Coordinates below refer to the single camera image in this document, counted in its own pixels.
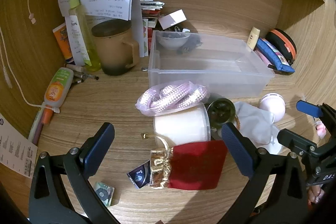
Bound white cloth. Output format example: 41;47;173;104
234;101;282;155

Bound dark green spray bottle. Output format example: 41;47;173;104
205;93;236;129

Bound red velvet drawstring pouch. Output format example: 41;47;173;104
150;137;228;190

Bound small blue foil packet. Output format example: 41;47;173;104
127;161;151;189

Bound clear jar cotton pads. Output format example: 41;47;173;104
153;103;211;147

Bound hand sanitizer bottle orange label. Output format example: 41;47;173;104
45;68;74;108

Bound pink beaded rope bag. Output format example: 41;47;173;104
135;80;210;117

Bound person's right hand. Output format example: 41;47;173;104
307;120;327;205

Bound small green patterned card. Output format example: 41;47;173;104
93;182;114;207

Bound white receipt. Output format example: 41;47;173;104
0;115;38;178

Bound blue patchwork pencil case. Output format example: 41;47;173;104
255;38;295;75

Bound pink flat case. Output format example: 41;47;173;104
255;50;275;71

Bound black orange round pouch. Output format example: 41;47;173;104
265;28;297;65

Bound orange pen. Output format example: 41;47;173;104
28;102;54;145

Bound clear plastic storage bin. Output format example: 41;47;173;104
148;31;274;98

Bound cream lotion bottle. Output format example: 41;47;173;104
247;27;260;50

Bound pens on desk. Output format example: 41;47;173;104
66;64;99;85

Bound grey bowl with trinkets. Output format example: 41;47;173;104
155;31;191;51

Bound brown ceramic mug with lid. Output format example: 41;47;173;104
91;19;139;76

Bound small white pink box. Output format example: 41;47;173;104
158;9;187;30

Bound orange tube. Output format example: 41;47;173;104
52;23;74;63

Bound yellow-green spray bottle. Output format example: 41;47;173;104
68;0;101;72

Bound stack of books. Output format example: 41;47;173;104
139;0;165;56

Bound white paper sheets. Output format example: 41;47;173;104
57;0;145;58

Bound white cable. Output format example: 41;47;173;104
0;0;61;114

